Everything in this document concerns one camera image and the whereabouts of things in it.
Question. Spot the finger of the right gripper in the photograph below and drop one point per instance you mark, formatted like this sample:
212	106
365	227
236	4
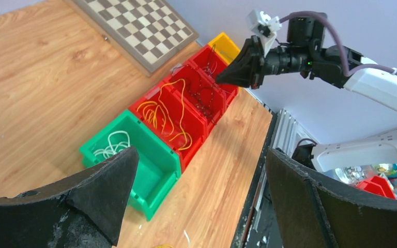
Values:
241	66
237	81

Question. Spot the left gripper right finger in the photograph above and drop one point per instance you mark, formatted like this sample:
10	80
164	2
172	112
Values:
314	210

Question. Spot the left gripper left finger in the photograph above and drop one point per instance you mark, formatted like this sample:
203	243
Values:
83	210

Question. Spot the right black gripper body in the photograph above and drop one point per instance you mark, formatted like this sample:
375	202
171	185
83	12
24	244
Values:
255	62

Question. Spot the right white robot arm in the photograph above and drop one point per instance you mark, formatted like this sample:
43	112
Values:
305	42

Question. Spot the yellow plastic bin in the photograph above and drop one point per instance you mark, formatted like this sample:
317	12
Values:
224	47

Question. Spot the red bin right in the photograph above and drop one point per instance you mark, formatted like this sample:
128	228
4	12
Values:
210	64

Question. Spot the red bin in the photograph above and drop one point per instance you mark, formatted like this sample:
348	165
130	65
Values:
173	120
210	64
206	99

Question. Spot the red bin middle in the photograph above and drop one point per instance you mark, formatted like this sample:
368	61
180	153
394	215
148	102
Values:
206	99

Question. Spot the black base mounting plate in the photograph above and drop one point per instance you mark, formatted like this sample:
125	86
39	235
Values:
257	225

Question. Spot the green plastic bin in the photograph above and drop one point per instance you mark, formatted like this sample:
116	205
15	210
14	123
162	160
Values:
158	168

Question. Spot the red bin left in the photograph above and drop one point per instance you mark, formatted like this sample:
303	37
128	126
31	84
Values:
173	120

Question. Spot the clutter beside table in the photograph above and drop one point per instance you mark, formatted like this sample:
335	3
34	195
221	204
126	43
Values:
379	179

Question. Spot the wooden chessboard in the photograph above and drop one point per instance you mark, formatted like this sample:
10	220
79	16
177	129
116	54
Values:
147	33

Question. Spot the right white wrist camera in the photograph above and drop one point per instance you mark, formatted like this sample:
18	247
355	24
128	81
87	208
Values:
264	26

